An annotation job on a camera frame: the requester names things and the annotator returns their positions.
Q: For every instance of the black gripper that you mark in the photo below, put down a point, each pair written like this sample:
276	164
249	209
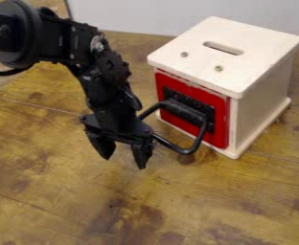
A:
112	123

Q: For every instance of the black metal drawer handle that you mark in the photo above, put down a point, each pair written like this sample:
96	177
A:
189	109

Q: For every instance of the red drawer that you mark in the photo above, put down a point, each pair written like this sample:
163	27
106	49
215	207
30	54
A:
201	99

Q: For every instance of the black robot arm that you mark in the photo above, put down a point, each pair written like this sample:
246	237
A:
34	36

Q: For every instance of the white wooden box cabinet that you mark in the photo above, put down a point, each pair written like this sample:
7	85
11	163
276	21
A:
233	66

